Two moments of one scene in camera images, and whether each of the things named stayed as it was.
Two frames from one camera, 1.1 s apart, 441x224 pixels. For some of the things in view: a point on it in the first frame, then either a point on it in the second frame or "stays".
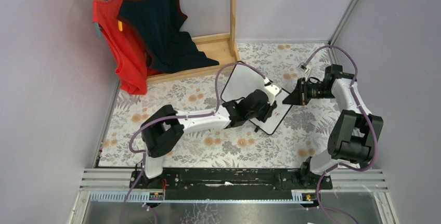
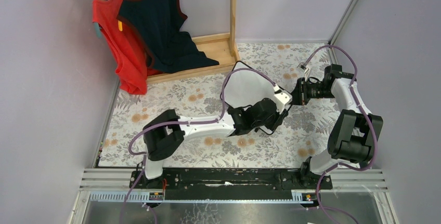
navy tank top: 155,13 stays
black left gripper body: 265,108 to 272,113
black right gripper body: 303,91 stays
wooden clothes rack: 221,46 stays
